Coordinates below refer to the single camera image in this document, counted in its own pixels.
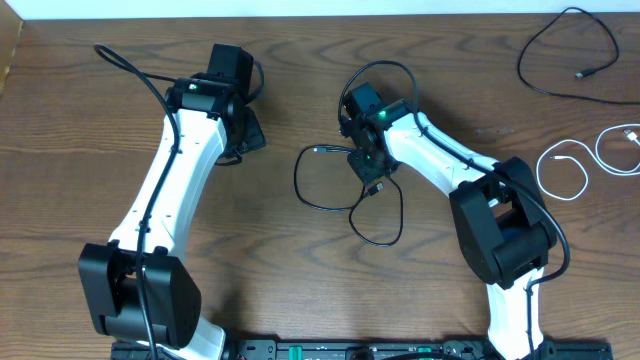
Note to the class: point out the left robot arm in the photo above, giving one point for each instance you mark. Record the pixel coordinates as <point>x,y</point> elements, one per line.
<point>136,286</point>

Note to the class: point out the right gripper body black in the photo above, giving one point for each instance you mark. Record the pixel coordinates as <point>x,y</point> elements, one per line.
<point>369,167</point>

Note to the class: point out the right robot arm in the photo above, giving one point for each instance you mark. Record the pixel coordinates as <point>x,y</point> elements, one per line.
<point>504,230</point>

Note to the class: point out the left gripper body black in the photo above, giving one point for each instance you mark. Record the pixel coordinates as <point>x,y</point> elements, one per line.
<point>252,132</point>

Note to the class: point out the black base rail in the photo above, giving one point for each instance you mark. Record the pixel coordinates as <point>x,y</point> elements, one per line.
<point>450,349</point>

